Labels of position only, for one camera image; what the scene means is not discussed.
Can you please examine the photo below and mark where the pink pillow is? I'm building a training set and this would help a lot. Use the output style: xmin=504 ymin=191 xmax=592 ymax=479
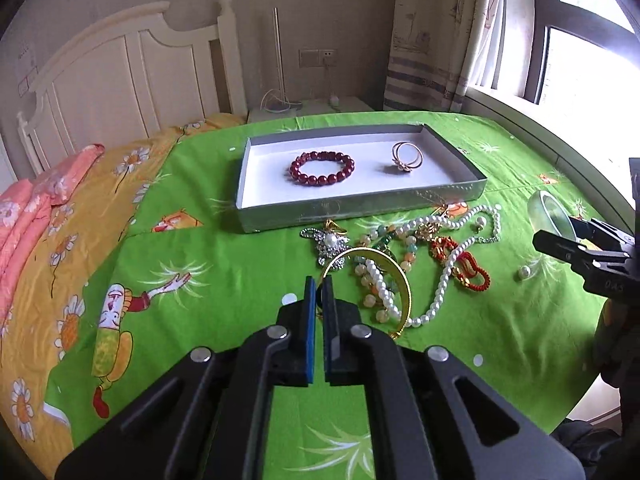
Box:
xmin=0 ymin=144 xmax=106 ymax=313

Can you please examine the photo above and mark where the multicolour stone bead bracelet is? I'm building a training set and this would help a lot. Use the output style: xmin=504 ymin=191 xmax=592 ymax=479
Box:
xmin=354 ymin=224 xmax=420 ymax=324

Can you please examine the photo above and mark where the wall socket panel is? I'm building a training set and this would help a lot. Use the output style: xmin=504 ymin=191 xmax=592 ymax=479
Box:
xmin=299 ymin=47 xmax=337 ymax=68

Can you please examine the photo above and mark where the white coiled cable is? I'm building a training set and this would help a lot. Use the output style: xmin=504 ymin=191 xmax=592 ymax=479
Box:
xmin=259 ymin=88 xmax=304 ymax=112

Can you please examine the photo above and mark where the gold bangle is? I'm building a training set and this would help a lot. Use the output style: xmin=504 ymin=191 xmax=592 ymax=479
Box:
xmin=321 ymin=246 xmax=412 ymax=342

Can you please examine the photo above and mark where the white pearl necklace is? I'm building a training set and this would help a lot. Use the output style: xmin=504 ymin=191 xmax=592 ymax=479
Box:
xmin=355 ymin=205 xmax=502 ymax=329

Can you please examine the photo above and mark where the dark cloth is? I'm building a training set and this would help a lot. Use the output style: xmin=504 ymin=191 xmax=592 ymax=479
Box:
xmin=552 ymin=409 xmax=640 ymax=480

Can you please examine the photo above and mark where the white wooden headboard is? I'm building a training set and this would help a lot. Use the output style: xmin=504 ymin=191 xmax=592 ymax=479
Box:
xmin=17 ymin=0 xmax=249 ymax=176

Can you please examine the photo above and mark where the grey shallow cardboard box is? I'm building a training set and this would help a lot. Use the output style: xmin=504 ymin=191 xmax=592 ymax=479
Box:
xmin=235 ymin=124 xmax=488 ymax=234

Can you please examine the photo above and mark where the printed beige curtain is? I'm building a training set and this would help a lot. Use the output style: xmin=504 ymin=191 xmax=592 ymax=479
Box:
xmin=382 ymin=0 xmax=517 ymax=114

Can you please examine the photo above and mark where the thin rose gold ring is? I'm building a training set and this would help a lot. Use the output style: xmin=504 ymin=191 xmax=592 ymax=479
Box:
xmin=387 ymin=141 xmax=424 ymax=175

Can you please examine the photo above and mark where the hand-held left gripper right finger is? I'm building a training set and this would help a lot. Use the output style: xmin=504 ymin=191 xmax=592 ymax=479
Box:
xmin=322 ymin=276 xmax=586 ymax=480

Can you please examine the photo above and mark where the red cord gold bead bracelet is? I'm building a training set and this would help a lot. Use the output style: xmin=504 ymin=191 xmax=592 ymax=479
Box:
xmin=428 ymin=236 xmax=492 ymax=292

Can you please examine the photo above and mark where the green cartoon printed cloth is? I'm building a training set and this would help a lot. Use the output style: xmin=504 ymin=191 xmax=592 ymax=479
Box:
xmin=42 ymin=110 xmax=637 ymax=480

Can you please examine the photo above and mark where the dark red bead bracelet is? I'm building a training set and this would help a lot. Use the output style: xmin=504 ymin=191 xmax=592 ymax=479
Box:
xmin=289 ymin=151 xmax=356 ymax=188

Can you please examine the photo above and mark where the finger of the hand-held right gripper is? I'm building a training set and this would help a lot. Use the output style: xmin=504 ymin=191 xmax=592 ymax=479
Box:
xmin=570 ymin=216 xmax=640 ymax=249
xmin=532 ymin=230 xmax=632 ymax=279

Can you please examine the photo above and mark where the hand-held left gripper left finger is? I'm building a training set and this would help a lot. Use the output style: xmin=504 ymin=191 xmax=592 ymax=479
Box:
xmin=55 ymin=276 xmax=317 ymax=480

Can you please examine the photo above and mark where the yellow floral bedsheet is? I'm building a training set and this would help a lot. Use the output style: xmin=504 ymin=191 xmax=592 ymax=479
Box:
xmin=0 ymin=112 xmax=246 ymax=479

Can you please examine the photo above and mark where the white charger cable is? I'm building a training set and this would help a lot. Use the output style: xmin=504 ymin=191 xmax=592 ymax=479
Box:
xmin=324 ymin=57 xmax=342 ymax=109

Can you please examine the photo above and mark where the white slim lamp pole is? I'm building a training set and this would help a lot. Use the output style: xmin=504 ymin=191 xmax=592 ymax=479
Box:
xmin=272 ymin=7 xmax=287 ymax=111

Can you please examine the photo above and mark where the dark framed window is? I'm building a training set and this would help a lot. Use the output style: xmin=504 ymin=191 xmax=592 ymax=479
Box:
xmin=467 ymin=0 xmax=640 ymax=201

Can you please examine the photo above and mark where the silver pearl brooch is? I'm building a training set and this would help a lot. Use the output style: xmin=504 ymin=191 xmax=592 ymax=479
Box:
xmin=300 ymin=227 xmax=352 ymax=269

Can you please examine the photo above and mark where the white nightstand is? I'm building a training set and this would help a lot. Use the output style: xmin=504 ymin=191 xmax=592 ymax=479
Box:
xmin=247 ymin=96 xmax=376 ymax=124

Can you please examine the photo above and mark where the pale green jade bangle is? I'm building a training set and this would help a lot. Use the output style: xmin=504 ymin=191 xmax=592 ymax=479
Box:
xmin=527 ymin=191 xmax=577 ymax=237

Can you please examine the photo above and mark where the person's right forearm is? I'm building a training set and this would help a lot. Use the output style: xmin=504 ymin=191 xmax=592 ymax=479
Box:
xmin=594 ymin=299 xmax=640 ymax=397

